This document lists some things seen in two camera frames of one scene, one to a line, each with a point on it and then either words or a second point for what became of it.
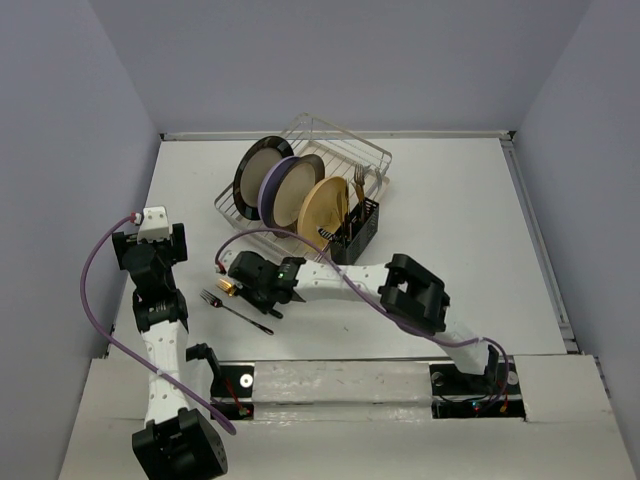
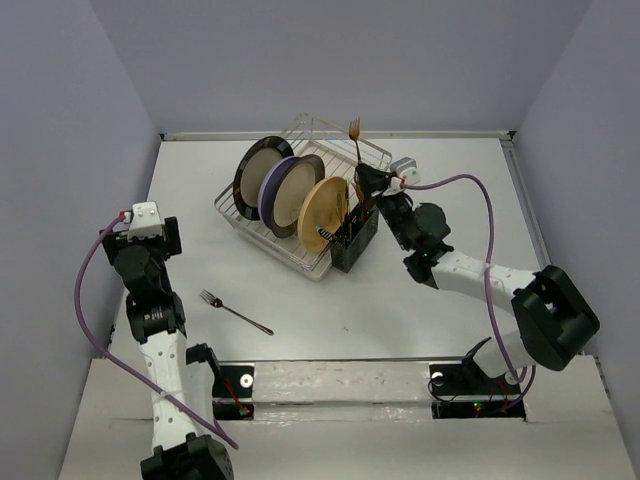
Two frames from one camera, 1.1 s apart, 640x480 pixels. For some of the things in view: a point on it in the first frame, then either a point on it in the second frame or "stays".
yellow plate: (325, 204) stays
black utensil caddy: (356, 234) stays
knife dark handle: (327, 235) stays
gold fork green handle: (229, 286) to (354, 132)
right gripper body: (258, 295) to (370, 199)
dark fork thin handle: (218, 304) stays
